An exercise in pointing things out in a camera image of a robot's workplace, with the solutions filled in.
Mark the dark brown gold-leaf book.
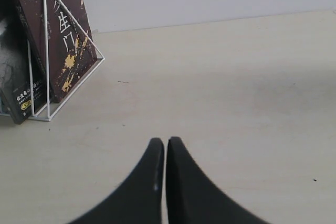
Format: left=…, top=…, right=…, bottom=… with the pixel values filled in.
left=12, top=0, right=98, bottom=116

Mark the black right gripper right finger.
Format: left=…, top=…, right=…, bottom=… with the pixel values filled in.
left=166, top=136, right=265, bottom=223

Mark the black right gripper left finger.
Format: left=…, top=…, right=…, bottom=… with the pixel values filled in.
left=72, top=137, right=164, bottom=223

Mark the white wire book rack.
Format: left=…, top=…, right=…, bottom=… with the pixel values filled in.
left=0, top=0, right=105, bottom=122

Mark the black grey portrait book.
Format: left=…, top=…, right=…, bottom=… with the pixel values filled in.
left=1, top=14, right=30, bottom=124

